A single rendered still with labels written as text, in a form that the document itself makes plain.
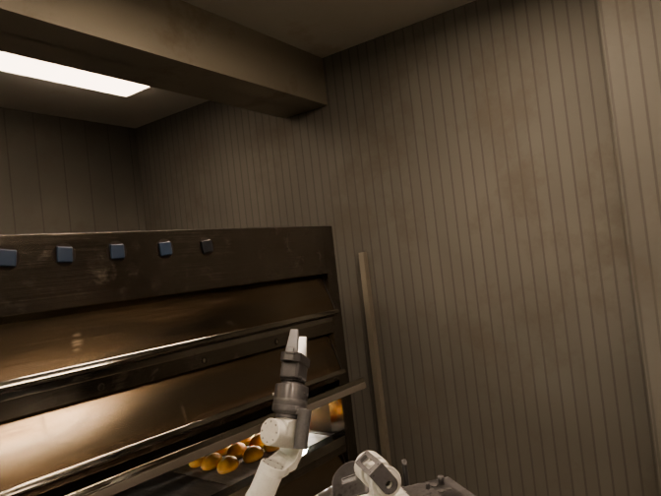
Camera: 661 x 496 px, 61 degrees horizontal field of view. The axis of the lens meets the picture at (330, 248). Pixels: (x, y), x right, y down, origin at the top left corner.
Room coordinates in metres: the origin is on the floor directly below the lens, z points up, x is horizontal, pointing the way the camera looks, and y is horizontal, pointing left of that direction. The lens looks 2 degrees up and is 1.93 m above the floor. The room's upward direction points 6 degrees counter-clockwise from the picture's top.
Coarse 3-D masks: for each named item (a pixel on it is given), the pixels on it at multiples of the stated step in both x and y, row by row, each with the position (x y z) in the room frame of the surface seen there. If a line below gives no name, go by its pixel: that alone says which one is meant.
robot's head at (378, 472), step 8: (368, 456) 1.17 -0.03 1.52; (360, 464) 1.16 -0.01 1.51; (376, 464) 1.12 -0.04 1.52; (368, 472) 1.11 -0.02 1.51; (376, 472) 1.11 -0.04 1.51; (384, 472) 1.11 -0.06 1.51; (392, 472) 1.13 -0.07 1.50; (376, 480) 1.11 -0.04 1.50; (384, 480) 1.11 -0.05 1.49; (392, 480) 1.12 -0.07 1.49; (400, 480) 1.14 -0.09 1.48; (376, 488) 1.12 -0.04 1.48; (384, 488) 1.11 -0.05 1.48; (392, 488) 1.12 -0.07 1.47
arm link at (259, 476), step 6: (258, 474) 1.39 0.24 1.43; (264, 474) 1.38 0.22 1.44; (258, 480) 1.38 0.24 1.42; (264, 480) 1.37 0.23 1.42; (270, 480) 1.37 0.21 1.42; (276, 480) 1.38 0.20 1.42; (252, 486) 1.39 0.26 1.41; (258, 486) 1.38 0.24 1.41; (264, 486) 1.37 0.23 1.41; (270, 486) 1.38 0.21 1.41; (276, 486) 1.39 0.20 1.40; (252, 492) 1.38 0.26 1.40; (258, 492) 1.37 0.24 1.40; (264, 492) 1.37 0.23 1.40; (270, 492) 1.38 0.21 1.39
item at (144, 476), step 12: (360, 384) 2.34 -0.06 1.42; (312, 396) 2.35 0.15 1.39; (336, 396) 2.21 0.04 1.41; (312, 408) 2.09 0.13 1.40; (240, 432) 1.82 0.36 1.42; (252, 432) 1.85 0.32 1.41; (216, 444) 1.74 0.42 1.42; (228, 444) 1.77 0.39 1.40; (192, 456) 1.66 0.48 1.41; (204, 456) 1.69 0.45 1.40; (156, 468) 1.57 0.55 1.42; (168, 468) 1.60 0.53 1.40; (96, 480) 1.62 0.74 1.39; (132, 480) 1.51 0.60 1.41; (144, 480) 1.53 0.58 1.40; (96, 492) 1.43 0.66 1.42; (108, 492) 1.45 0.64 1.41
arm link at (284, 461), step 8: (280, 448) 1.46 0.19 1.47; (272, 456) 1.44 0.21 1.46; (280, 456) 1.44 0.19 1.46; (288, 456) 1.43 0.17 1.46; (296, 456) 1.42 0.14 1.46; (264, 464) 1.39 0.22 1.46; (272, 464) 1.41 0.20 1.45; (280, 464) 1.43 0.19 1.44; (288, 464) 1.41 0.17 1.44; (296, 464) 1.42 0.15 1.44; (264, 472) 1.38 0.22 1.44; (272, 472) 1.38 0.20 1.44; (280, 472) 1.39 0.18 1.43; (288, 472) 1.41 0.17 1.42
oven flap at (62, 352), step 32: (224, 288) 2.04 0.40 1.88; (256, 288) 2.16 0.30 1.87; (288, 288) 2.29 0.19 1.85; (320, 288) 2.43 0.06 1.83; (0, 320) 1.45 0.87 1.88; (32, 320) 1.51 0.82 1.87; (64, 320) 1.57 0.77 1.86; (96, 320) 1.64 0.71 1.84; (128, 320) 1.71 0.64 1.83; (160, 320) 1.79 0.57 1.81; (192, 320) 1.88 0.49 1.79; (224, 320) 1.98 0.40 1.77; (256, 320) 2.09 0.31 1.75; (288, 320) 2.18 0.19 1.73; (0, 352) 1.42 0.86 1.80; (32, 352) 1.47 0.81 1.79; (64, 352) 1.53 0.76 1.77; (96, 352) 1.60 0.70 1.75; (128, 352) 1.67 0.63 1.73; (160, 352) 1.72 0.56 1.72; (0, 384) 1.37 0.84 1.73; (32, 384) 1.45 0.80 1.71
